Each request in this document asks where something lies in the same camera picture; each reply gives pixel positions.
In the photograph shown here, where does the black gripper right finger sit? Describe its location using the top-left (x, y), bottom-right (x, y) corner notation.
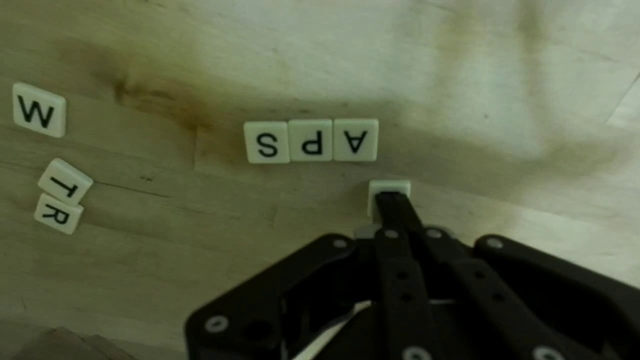
top-left (421, 226), bottom-right (640, 360)

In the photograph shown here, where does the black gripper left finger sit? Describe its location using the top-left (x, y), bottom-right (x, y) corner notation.
top-left (373, 191), bottom-right (439, 360)

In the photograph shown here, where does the white tile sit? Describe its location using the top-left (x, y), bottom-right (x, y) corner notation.
top-left (365, 180), bottom-right (412, 217)

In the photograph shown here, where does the white tile letter R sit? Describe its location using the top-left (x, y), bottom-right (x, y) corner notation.
top-left (33, 193), bottom-right (83, 234)

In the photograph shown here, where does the white tile letter A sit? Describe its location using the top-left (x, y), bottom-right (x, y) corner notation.
top-left (333, 117), bottom-right (377, 162)

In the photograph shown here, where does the white tile letter P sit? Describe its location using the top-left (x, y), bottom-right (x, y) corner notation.
top-left (287, 117), bottom-right (332, 162)

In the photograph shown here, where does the white tile letter S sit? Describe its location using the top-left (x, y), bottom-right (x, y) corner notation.
top-left (243, 121), bottom-right (289, 163)

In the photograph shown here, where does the white tile letter T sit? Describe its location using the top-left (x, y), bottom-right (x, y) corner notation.
top-left (37, 157), bottom-right (93, 204)

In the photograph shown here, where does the white tile letter W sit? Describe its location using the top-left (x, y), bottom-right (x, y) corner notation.
top-left (11, 82), bottom-right (66, 137)

